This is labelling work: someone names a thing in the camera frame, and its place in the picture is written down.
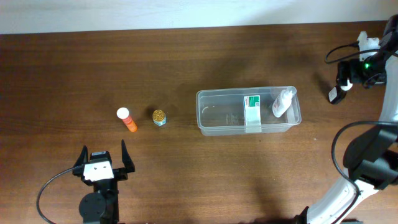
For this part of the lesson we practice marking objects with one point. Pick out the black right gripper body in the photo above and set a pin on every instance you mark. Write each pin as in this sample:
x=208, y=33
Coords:
x=371, y=71

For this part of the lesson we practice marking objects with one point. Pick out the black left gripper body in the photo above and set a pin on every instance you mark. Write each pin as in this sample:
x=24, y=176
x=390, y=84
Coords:
x=111, y=185

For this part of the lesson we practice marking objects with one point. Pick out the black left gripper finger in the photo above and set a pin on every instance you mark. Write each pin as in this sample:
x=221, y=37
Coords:
x=126, y=159
x=82, y=158

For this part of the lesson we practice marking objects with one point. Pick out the white green medicine box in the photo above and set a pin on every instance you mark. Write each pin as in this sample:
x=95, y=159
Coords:
x=252, y=114

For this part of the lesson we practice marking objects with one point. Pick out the dark brown syrup bottle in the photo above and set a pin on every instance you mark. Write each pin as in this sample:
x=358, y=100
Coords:
x=338, y=93

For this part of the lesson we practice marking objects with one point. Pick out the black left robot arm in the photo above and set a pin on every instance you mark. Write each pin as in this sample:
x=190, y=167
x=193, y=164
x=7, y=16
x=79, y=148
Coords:
x=102, y=205

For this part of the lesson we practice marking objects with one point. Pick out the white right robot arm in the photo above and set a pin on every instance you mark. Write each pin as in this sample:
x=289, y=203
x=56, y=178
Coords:
x=368, y=163

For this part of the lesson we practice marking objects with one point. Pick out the clear plastic container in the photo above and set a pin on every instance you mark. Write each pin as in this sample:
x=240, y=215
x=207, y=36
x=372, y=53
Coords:
x=221, y=112

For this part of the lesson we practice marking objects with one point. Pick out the orange tablet tube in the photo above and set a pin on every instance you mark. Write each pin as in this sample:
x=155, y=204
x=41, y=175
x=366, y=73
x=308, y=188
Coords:
x=124, y=115

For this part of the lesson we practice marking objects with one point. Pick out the gold lid small jar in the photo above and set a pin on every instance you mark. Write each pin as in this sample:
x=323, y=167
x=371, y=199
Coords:
x=159, y=117

